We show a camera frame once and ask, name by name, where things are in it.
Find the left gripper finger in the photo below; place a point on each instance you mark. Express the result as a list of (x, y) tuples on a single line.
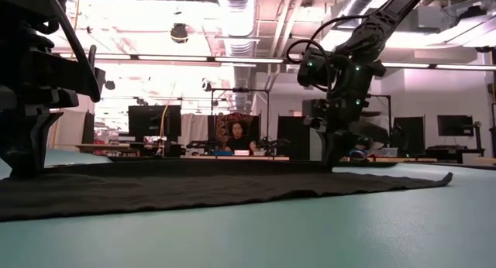
[(23, 136)]

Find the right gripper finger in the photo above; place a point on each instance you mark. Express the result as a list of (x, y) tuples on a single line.
[(333, 144)]

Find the black towel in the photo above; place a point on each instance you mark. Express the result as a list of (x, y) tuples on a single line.
[(193, 190)]

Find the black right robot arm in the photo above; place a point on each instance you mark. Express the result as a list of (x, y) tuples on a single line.
[(387, 16)]

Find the black background robot arm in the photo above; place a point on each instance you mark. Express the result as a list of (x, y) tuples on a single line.
[(197, 145), (273, 143)]

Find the black partition panel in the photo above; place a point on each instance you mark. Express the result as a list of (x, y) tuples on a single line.
[(290, 136)]

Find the clear plastic bin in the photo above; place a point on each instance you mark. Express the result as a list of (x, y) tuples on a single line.
[(385, 152)]

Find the long wooden table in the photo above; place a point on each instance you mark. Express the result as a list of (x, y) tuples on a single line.
[(267, 158)]

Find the white box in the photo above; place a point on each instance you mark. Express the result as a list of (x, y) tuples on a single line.
[(242, 153)]

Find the person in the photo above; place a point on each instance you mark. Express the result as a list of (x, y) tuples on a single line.
[(240, 144)]

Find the ceiling light strip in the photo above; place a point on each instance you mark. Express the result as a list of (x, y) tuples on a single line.
[(248, 60), (174, 58)]

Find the blue box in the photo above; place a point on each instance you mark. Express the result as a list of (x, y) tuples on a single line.
[(222, 153)]

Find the small black monitor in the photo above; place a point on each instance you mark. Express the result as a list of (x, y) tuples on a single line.
[(455, 125)]

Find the green table mat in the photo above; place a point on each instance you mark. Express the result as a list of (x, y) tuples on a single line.
[(271, 241)]

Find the large black monitor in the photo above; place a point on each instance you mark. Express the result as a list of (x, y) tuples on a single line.
[(147, 122)]

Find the black desk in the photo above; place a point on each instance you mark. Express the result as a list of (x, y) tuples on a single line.
[(457, 150)]

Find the white curtain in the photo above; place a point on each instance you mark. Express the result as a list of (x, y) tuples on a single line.
[(193, 128)]

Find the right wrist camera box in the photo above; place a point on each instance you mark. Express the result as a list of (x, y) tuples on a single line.
[(312, 68)]

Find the black camera gantry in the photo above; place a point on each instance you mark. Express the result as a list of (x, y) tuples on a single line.
[(240, 89)]

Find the red patterned wall hanging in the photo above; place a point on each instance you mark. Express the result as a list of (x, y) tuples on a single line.
[(222, 124)]

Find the black metal table frame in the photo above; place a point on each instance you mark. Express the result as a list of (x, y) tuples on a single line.
[(147, 158)]

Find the silver ventilation duct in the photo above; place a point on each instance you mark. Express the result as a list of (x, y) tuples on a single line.
[(238, 12)]

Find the small black ceiling camera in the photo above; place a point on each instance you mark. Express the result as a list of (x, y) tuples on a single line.
[(206, 86)]

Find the black hanging dome camera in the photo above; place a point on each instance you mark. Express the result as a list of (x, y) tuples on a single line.
[(179, 33)]

